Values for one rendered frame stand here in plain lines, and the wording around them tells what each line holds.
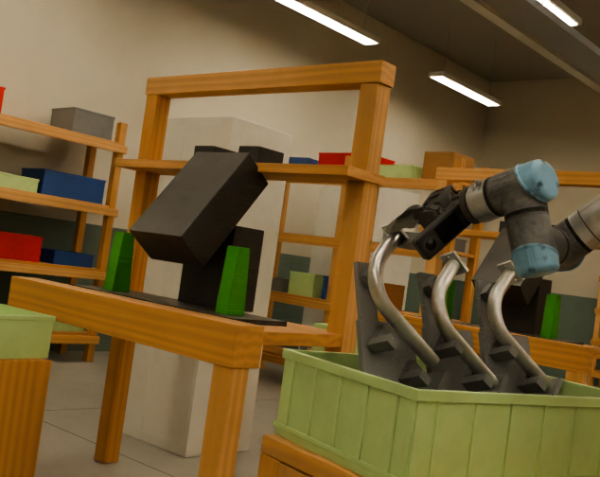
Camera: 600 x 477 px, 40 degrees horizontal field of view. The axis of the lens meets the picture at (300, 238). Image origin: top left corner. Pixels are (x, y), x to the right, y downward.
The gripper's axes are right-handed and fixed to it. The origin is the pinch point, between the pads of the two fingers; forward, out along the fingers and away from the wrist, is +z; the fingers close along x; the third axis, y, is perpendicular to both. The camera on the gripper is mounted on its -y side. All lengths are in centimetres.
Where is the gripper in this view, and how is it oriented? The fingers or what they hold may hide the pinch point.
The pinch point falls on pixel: (394, 238)
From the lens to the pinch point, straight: 163.9
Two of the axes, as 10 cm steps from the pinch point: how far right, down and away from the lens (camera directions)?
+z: -6.3, 2.6, 7.4
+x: -6.0, -7.7, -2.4
